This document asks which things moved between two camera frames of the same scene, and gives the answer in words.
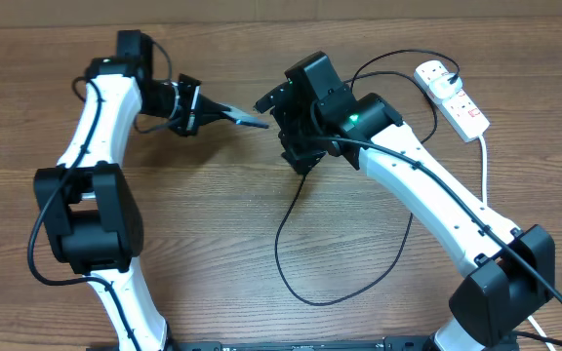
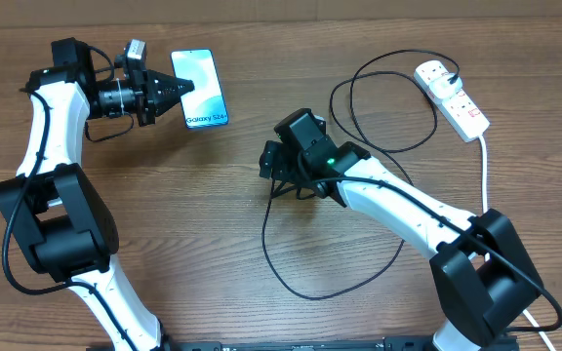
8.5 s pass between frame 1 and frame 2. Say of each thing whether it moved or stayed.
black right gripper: moved
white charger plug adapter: stayed
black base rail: stayed
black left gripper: moved
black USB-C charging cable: moved
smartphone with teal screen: moved
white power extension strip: stayed
